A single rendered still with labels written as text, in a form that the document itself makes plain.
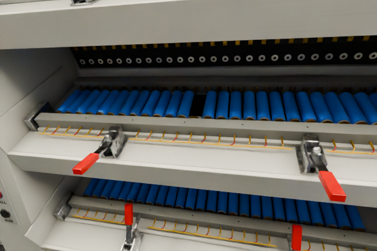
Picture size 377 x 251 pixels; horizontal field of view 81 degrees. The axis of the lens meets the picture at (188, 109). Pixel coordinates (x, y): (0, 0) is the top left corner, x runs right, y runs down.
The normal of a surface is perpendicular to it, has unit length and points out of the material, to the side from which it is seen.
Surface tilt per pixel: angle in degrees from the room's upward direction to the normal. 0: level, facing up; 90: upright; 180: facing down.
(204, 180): 111
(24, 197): 90
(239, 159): 21
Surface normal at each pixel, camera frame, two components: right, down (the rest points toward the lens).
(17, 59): 0.98, 0.03
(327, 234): -0.12, -0.76
